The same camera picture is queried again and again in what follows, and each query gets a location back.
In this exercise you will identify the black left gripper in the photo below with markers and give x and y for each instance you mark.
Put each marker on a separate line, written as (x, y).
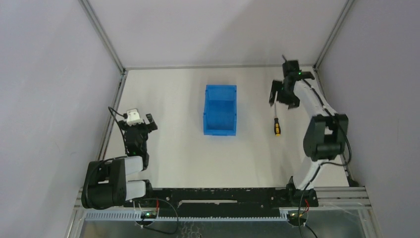
(142, 126)

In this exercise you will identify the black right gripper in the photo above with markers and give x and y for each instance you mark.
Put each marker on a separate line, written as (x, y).
(293, 102)

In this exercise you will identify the yellow black handled screwdriver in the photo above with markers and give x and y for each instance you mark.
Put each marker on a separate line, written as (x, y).
(277, 129)

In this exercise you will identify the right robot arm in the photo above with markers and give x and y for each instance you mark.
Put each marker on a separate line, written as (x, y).
(325, 137)

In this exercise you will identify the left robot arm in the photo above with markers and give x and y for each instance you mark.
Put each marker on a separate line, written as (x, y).
(106, 183)

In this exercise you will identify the blue plastic bin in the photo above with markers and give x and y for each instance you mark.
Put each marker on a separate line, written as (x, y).
(220, 110)

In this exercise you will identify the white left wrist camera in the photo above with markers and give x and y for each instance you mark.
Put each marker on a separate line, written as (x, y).
(133, 117)

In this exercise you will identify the left controller board with cables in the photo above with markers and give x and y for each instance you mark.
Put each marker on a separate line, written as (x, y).
(148, 215)

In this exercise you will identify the controller board with cables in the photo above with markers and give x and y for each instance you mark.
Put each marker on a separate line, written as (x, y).
(148, 215)
(298, 219)

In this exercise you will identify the grey slotted cable duct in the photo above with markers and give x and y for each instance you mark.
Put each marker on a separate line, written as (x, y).
(115, 215)

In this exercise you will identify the black mounting rail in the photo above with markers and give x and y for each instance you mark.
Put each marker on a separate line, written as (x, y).
(236, 202)

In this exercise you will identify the right controller board with cables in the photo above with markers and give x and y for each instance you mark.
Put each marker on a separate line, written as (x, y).
(298, 219)

